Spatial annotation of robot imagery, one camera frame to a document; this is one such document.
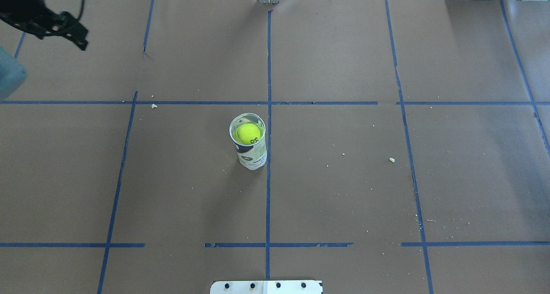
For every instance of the clear tennis ball can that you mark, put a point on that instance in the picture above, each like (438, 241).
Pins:
(253, 156)

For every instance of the yellow tennis ball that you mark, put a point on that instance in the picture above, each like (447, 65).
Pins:
(248, 133)

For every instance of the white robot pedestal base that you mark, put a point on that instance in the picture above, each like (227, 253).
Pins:
(268, 287)

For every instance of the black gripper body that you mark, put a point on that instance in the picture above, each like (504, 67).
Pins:
(20, 4)

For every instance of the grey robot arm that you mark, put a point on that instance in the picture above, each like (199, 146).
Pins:
(12, 72)

